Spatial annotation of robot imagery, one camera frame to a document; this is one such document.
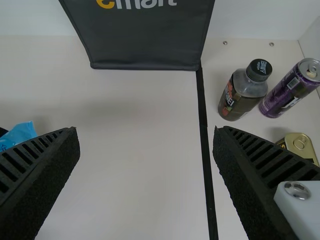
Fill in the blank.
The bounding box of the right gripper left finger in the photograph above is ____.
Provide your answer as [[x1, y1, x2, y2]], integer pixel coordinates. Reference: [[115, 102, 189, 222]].
[[0, 126, 82, 240]]

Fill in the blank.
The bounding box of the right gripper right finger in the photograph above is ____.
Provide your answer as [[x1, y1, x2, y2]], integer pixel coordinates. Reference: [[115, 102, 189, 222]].
[[212, 125, 320, 240]]

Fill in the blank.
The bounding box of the blue white wet wipes pack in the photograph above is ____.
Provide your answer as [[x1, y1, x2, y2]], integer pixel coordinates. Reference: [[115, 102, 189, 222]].
[[0, 120, 38, 152]]

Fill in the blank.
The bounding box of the gold rectangular tin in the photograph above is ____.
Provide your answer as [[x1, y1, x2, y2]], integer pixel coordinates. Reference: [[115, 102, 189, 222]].
[[274, 132, 320, 168]]

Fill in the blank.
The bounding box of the dark coffee bottle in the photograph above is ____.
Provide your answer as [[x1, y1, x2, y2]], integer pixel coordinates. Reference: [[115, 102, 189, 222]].
[[216, 58, 273, 123]]

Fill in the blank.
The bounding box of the purple can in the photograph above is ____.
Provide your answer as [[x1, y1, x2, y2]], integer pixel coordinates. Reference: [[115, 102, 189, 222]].
[[258, 57, 320, 119]]

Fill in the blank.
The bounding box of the black strip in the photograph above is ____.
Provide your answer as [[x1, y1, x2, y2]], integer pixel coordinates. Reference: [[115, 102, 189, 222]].
[[195, 65, 220, 240]]

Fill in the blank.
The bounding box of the dark grey bag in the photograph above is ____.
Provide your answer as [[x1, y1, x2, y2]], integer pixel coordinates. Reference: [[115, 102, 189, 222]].
[[57, 0, 216, 72]]

